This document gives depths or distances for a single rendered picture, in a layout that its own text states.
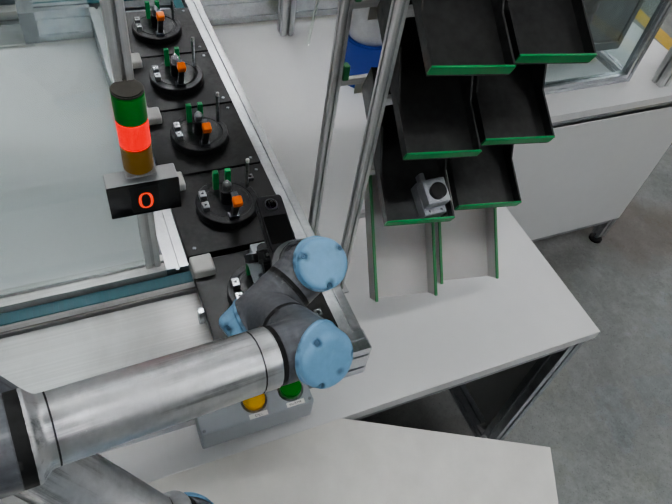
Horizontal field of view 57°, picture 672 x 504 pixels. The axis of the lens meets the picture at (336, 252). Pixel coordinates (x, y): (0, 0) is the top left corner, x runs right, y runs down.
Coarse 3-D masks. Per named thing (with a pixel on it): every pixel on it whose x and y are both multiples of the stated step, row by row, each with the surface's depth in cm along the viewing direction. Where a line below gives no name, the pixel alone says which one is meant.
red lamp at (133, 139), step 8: (120, 128) 95; (128, 128) 95; (136, 128) 95; (144, 128) 96; (120, 136) 97; (128, 136) 96; (136, 136) 96; (144, 136) 97; (120, 144) 98; (128, 144) 97; (136, 144) 97; (144, 144) 98
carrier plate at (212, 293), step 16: (224, 256) 131; (240, 256) 131; (224, 272) 128; (208, 288) 125; (224, 288) 125; (208, 304) 122; (224, 304) 123; (320, 304) 126; (208, 320) 120; (224, 336) 118
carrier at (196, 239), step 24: (240, 168) 148; (192, 192) 141; (216, 192) 139; (240, 192) 140; (264, 192) 144; (192, 216) 137; (216, 216) 135; (240, 216) 136; (192, 240) 132; (216, 240) 133; (240, 240) 134; (264, 240) 135
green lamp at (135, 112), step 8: (112, 96) 91; (144, 96) 93; (112, 104) 93; (120, 104) 91; (128, 104) 91; (136, 104) 92; (144, 104) 94; (120, 112) 92; (128, 112) 92; (136, 112) 93; (144, 112) 94; (120, 120) 94; (128, 120) 94; (136, 120) 94; (144, 120) 95
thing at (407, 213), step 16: (368, 80) 114; (368, 96) 115; (384, 112) 118; (384, 128) 117; (384, 144) 116; (384, 160) 115; (400, 160) 116; (416, 160) 117; (432, 160) 117; (384, 176) 114; (400, 176) 115; (432, 176) 116; (384, 192) 111; (400, 192) 114; (384, 208) 111; (400, 208) 113; (448, 208) 115; (384, 224) 112; (400, 224) 112
